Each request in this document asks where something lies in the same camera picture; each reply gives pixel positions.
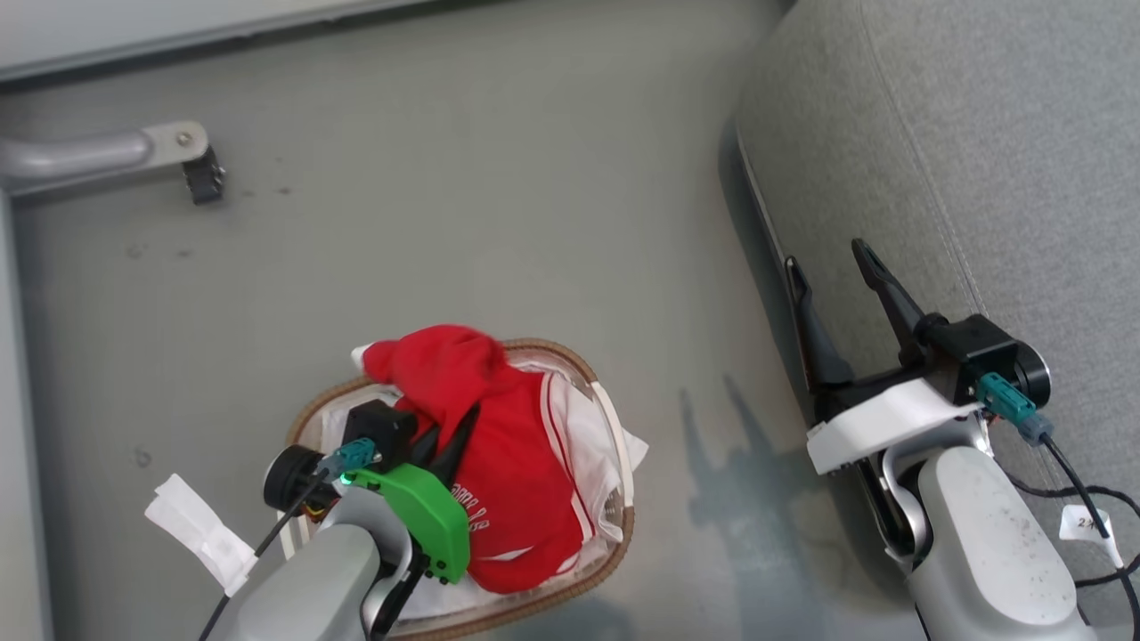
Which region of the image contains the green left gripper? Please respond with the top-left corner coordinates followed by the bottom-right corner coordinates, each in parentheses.
top-left (346, 404), bottom-right (482, 585)

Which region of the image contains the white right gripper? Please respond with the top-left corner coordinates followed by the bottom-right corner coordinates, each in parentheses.
top-left (784, 238), bottom-right (981, 476)

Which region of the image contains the red sports shirt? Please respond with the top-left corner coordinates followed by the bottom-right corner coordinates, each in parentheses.
top-left (361, 324), bottom-right (596, 595)

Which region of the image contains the white laundry basket brown rim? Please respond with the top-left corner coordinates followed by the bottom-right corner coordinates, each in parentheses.
top-left (283, 337), bottom-right (637, 640)

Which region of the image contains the white cloth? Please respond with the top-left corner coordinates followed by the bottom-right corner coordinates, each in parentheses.
top-left (316, 345), bottom-right (650, 617)

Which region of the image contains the grey fabric sofa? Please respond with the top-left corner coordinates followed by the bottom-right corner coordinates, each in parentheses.
top-left (733, 0), bottom-right (1140, 641)

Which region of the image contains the white paper tape strip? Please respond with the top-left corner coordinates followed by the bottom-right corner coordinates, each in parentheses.
top-left (145, 473), bottom-right (259, 598)

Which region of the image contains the black caster wheel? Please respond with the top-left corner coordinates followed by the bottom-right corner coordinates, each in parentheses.
top-left (182, 146), bottom-right (226, 207)

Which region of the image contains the grey metal partition foot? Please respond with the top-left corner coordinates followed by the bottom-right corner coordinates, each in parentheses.
top-left (0, 121), bottom-right (211, 193)

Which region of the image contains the teal left cable connector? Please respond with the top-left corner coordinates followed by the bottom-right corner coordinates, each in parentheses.
top-left (316, 437), bottom-right (379, 483)

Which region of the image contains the teal cable connector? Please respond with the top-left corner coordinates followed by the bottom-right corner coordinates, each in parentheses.
top-left (316, 437), bottom-right (379, 483)
top-left (974, 372), bottom-right (1056, 447)

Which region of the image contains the teal right cable connector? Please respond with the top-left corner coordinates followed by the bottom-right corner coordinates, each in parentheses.
top-left (974, 372), bottom-right (1056, 447)

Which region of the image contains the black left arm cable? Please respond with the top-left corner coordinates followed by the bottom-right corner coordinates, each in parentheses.
top-left (197, 467), bottom-right (339, 641)

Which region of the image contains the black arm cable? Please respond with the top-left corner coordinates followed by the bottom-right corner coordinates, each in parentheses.
top-left (197, 467), bottom-right (339, 641)
top-left (1002, 434), bottom-right (1140, 641)

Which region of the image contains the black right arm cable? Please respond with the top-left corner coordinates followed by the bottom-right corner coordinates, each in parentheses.
top-left (1002, 434), bottom-right (1140, 641)

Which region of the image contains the white paper cable tag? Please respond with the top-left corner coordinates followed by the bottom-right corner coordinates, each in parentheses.
top-left (1058, 504), bottom-right (1125, 571)

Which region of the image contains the grey partition bottom rail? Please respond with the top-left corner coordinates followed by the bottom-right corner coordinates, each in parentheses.
top-left (0, 0), bottom-right (428, 84)

